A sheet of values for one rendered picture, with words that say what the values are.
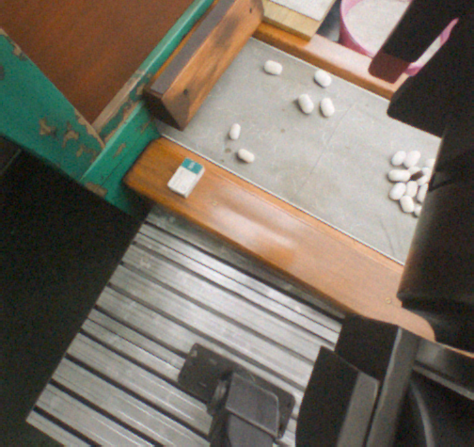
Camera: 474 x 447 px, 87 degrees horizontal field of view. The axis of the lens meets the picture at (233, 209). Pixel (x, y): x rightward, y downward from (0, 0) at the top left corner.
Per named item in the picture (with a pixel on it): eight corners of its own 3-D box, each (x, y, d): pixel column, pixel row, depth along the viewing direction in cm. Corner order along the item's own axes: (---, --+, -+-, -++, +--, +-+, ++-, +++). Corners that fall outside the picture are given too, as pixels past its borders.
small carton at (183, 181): (186, 199, 43) (184, 195, 41) (169, 188, 43) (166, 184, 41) (205, 170, 44) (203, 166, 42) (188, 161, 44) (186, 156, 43)
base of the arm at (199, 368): (188, 352, 38) (165, 401, 36) (310, 420, 36) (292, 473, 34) (195, 340, 46) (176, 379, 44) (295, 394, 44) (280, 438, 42)
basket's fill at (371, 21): (406, 103, 58) (425, 85, 53) (320, 63, 61) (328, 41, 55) (436, 38, 63) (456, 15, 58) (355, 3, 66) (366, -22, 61)
